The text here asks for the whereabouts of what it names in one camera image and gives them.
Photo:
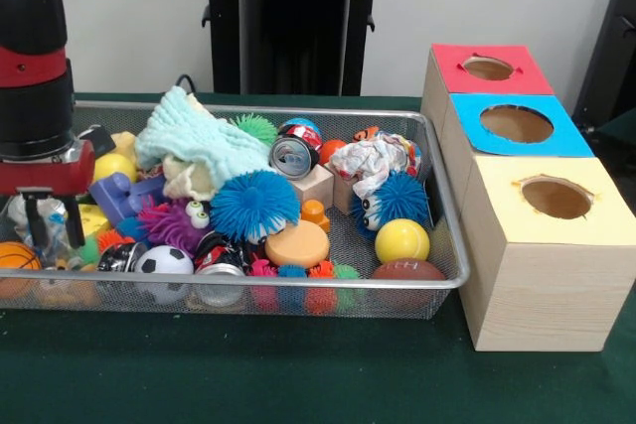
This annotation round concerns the black panel stand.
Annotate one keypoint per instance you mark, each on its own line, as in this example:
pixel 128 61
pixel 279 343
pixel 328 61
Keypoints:
pixel 611 46

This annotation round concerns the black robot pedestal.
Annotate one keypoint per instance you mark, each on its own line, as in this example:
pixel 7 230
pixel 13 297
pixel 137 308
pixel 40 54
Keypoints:
pixel 298 46

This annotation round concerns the purple plastic block toy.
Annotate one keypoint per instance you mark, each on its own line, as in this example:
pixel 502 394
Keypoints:
pixel 124 190

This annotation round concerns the large blue spiky ball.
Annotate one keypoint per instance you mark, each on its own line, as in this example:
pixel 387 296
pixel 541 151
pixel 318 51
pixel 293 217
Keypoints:
pixel 253 200

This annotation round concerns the orange toy basketball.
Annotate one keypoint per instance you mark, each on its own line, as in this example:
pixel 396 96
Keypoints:
pixel 17 257

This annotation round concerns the small blue spiky ball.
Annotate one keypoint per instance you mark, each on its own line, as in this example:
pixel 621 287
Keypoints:
pixel 397 200

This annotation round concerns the dark green side table cloth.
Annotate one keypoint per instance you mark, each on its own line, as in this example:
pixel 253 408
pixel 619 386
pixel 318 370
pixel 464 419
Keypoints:
pixel 621 126

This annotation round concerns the yellow ball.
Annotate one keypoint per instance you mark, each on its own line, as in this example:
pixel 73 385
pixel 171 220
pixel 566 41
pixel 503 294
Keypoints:
pixel 402 241

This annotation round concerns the light blue knitted cloth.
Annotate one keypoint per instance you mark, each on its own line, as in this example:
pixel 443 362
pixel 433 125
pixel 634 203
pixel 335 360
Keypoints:
pixel 199 136

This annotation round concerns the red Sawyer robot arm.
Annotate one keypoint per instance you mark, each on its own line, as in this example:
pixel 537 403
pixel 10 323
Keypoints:
pixel 30 111

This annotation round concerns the black and white soccer ball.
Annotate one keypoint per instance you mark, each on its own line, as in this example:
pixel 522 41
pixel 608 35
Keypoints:
pixel 164 262

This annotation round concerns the brown toy football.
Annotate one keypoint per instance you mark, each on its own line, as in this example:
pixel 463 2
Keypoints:
pixel 407 271

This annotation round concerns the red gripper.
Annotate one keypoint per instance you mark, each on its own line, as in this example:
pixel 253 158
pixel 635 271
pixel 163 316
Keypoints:
pixel 45 176

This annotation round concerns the shallow clear mesh bin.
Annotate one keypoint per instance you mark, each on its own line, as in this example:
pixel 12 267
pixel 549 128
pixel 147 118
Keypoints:
pixel 248 281

